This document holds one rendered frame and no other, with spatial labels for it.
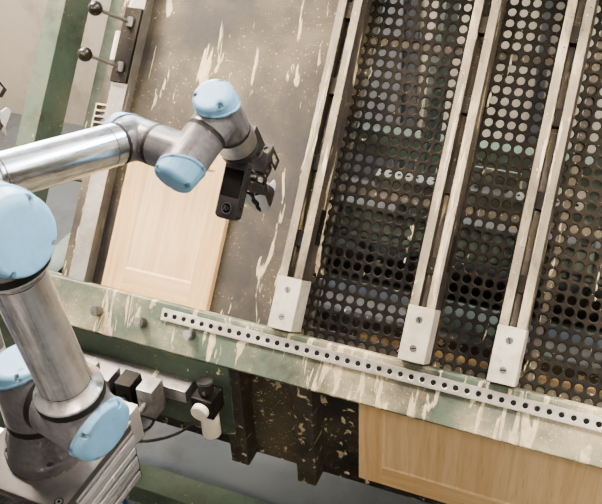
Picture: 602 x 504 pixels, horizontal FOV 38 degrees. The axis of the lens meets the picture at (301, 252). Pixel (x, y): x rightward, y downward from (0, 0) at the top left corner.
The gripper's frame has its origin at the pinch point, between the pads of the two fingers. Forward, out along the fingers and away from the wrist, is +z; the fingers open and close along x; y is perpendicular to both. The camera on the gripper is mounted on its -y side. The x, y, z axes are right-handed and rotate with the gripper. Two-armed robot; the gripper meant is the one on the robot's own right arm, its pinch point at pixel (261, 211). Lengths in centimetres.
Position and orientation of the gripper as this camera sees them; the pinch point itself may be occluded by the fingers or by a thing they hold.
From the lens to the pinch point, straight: 175.7
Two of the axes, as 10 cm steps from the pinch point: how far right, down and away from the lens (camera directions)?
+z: 2.2, 4.7, 8.5
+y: 3.4, -8.6, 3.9
